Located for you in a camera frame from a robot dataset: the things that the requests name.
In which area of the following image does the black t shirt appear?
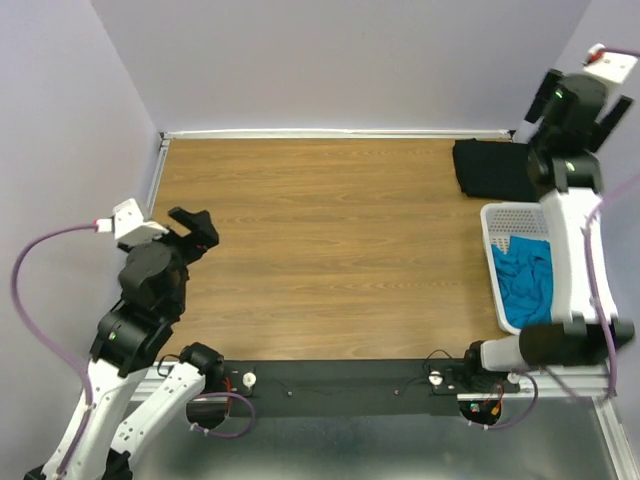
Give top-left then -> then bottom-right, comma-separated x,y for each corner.
452,139 -> 537,202

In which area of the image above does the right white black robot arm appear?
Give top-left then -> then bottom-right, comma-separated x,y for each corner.
459,65 -> 635,396

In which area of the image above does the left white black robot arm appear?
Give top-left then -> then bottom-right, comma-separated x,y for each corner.
10,199 -> 224,479

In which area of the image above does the white plastic basket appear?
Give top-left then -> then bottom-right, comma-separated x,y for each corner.
480,202 -> 553,335

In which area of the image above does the blue t shirt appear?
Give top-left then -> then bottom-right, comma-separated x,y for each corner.
491,236 -> 553,329

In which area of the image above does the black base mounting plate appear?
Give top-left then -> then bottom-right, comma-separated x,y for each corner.
225,357 -> 520,419

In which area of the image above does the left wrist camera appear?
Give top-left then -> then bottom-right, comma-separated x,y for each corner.
94,198 -> 169,246

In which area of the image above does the aluminium back rail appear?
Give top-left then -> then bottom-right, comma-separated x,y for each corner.
162,128 -> 512,141

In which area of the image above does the aluminium front rail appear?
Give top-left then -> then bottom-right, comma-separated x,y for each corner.
131,360 -> 609,403

